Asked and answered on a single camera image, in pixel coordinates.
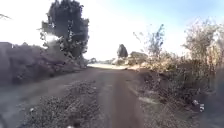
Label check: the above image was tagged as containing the small dark tree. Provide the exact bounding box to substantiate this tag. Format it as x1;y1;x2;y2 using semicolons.
116;43;129;59

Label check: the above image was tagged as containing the brown dirt track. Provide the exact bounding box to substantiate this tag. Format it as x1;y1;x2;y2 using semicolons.
0;64;224;128

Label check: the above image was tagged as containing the thin bare tree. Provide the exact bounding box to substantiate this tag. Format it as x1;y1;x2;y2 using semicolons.
133;23;166;59

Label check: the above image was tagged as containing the tall dark tree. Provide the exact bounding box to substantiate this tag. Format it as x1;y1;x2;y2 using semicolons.
40;0;90;60

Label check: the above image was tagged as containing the dry bushes and scrub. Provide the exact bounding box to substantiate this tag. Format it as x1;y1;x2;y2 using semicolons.
128;18;224;108

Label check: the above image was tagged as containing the low overgrown bank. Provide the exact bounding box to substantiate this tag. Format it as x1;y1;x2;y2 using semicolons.
0;41;88;86

